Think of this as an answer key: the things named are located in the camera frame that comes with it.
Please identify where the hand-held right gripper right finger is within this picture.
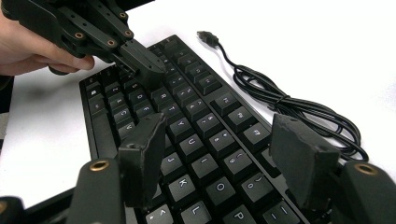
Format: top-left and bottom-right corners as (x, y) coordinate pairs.
(269, 113), (342, 213)

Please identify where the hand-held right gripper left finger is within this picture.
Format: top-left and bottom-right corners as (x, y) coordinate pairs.
(118, 112), (167, 209)

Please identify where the black computer keyboard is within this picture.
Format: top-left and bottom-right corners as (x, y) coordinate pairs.
(24, 34), (344, 224)

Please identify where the white board sheet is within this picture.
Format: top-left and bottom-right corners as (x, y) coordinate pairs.
(0, 0), (396, 210)

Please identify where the black keyboard cable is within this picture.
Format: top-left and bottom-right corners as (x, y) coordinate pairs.
(196, 30), (370, 162)

